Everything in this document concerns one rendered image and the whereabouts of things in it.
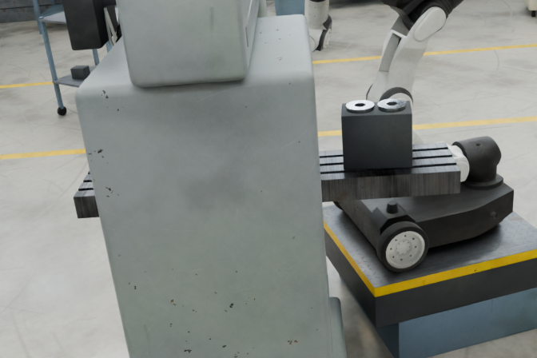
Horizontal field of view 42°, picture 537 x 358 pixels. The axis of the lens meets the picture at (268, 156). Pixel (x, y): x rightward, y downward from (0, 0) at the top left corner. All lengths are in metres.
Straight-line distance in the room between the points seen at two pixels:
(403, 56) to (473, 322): 1.11
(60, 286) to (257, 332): 2.28
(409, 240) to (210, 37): 1.66
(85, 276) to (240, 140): 2.52
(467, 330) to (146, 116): 1.99
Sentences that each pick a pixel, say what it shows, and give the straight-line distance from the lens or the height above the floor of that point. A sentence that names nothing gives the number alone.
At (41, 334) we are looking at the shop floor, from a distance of 3.47.
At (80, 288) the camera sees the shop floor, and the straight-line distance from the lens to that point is 3.71.
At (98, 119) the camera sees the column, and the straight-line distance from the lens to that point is 1.38.
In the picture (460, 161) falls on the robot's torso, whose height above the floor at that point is 0.72.
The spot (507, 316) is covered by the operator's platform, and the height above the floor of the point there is 0.11.
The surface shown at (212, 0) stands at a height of 1.71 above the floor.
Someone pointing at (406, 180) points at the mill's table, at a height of 0.95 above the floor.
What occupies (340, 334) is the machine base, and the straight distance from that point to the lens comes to 2.82.
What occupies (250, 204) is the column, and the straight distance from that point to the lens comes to 1.42.
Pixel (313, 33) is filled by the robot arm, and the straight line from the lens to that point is 2.74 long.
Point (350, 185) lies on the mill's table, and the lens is 2.25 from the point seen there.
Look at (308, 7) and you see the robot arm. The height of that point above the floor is 1.38.
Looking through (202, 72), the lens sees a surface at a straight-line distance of 1.28.
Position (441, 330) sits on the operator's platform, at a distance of 2.97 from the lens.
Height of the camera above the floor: 1.95
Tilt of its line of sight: 24 degrees down
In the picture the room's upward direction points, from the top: 5 degrees counter-clockwise
